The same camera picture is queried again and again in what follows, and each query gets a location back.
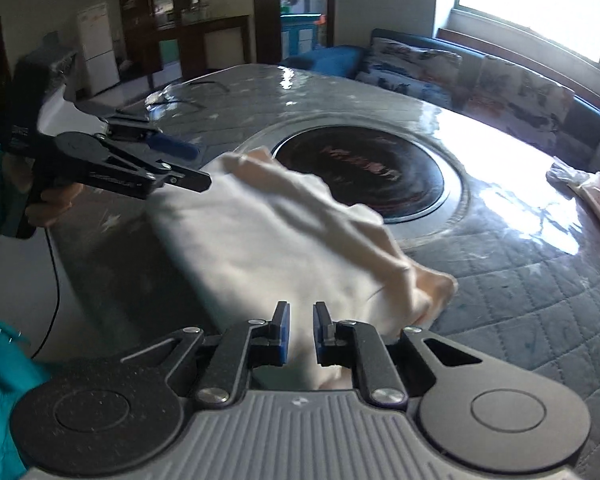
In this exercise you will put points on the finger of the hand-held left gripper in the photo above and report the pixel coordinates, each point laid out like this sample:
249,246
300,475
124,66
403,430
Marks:
190,180
177,147

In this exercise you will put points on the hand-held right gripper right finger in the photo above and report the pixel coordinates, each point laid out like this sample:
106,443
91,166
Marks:
322,335

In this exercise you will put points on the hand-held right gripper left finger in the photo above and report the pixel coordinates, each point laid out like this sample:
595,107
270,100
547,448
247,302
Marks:
281,335

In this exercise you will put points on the white fleece sweater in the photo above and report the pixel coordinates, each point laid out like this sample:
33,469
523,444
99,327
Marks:
260,240

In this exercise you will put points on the person's left hand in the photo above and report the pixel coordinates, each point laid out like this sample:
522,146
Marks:
55,205

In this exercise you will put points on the white refrigerator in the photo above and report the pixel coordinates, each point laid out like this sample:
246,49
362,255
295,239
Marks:
97,50

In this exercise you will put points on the dark wooden sideboard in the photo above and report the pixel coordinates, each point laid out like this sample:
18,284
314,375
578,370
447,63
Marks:
220,45

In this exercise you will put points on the dark wooden display cabinet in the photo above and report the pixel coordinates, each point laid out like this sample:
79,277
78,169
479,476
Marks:
140,20

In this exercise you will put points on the round black table hob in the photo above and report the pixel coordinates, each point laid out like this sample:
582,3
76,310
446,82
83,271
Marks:
360,170

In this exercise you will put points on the teal cabinet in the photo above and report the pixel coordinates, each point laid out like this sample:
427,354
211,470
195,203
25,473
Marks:
302,32

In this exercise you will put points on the blue sofa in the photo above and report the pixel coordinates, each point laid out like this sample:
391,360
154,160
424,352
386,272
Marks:
330,60

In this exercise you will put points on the star quilted table cover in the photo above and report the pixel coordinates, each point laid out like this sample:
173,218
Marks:
530,285

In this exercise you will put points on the butterfly print cushion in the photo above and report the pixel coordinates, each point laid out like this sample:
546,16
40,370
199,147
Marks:
410,72
520,95

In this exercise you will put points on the person's teal jacket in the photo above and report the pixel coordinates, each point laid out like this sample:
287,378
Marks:
5,400

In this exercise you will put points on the white pink plastic bag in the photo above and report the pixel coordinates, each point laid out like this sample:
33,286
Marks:
595,195

